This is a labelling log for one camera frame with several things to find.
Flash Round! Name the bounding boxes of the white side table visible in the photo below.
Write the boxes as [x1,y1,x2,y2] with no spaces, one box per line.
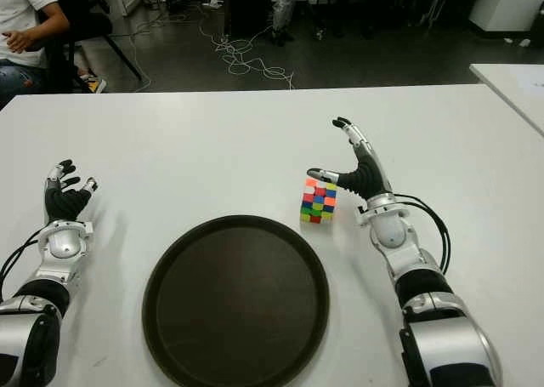
[468,63,544,138]

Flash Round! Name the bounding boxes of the dark brown round plate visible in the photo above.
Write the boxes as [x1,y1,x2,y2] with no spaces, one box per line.
[141,214,332,387]

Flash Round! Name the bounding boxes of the black cabinet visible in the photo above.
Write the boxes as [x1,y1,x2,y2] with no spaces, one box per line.
[228,0,274,37]

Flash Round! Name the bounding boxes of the white pedestal block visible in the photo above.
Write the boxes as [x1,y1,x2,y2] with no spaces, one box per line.
[467,0,544,33]

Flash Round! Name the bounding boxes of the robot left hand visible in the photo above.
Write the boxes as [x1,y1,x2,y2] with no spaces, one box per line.
[43,158,100,225]

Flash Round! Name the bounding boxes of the tangled white floor cable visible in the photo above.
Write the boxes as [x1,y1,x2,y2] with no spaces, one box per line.
[198,3,296,91]

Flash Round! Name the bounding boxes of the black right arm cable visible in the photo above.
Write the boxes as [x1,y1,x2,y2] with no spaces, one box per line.
[394,193,452,274]

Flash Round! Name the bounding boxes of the seated person white shirt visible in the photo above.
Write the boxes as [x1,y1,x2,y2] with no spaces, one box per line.
[0,0,71,110]

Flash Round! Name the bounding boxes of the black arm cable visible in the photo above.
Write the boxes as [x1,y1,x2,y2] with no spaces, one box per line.
[394,193,452,274]
[0,228,48,304]

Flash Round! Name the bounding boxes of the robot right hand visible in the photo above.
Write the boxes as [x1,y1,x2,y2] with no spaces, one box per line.
[306,115,394,202]

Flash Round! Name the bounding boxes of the black office chair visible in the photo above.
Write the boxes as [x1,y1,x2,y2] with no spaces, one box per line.
[37,0,144,94]

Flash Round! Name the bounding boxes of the multicoloured Rubik's cube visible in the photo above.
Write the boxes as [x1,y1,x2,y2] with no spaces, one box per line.
[299,177,339,226]

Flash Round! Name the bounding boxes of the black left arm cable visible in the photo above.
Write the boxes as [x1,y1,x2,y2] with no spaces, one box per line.
[0,228,48,304]

